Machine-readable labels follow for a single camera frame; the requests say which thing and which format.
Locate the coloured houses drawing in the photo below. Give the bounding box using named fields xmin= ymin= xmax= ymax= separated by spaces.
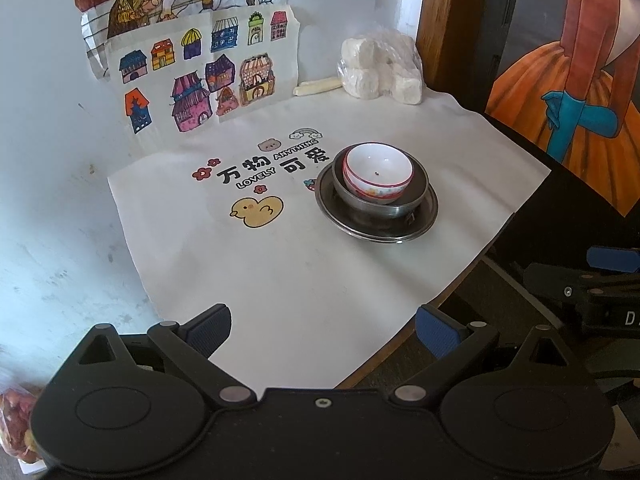
xmin=102 ymin=4 xmax=301 ymax=137

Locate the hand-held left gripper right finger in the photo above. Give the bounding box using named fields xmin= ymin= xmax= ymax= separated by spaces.
xmin=390 ymin=304 xmax=593 ymax=405

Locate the wooden frame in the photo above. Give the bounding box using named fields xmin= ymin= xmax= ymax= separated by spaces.
xmin=417 ymin=0 xmax=524 ymax=112

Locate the clear bag of snacks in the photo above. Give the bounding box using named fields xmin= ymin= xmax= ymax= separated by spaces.
xmin=0 ymin=385 xmax=47 ymax=467

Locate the orange dress painting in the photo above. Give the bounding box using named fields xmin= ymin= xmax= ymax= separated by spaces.
xmin=485 ymin=0 xmax=640 ymax=219

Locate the large stainless steel plate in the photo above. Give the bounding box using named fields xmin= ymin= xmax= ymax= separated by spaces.
xmin=315 ymin=160 xmax=439 ymax=245

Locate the plastic bag of white lumps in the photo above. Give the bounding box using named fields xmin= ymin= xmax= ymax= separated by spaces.
xmin=337 ymin=27 xmax=426 ymax=107

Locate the white stick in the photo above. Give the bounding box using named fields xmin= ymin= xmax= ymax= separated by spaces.
xmin=293 ymin=77 xmax=341 ymax=97

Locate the white printed cloth mat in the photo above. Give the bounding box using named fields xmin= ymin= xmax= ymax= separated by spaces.
xmin=107 ymin=85 xmax=554 ymax=391

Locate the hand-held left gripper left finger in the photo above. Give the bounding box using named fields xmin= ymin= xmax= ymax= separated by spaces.
xmin=50 ymin=304 xmax=253 ymax=406

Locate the stainless steel bowl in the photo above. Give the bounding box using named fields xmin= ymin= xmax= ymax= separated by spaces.
xmin=331 ymin=145 xmax=431 ymax=219

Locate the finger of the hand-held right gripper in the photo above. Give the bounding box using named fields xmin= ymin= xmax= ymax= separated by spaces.
xmin=522 ymin=262 xmax=640 ymax=306
xmin=586 ymin=246 xmax=640 ymax=273

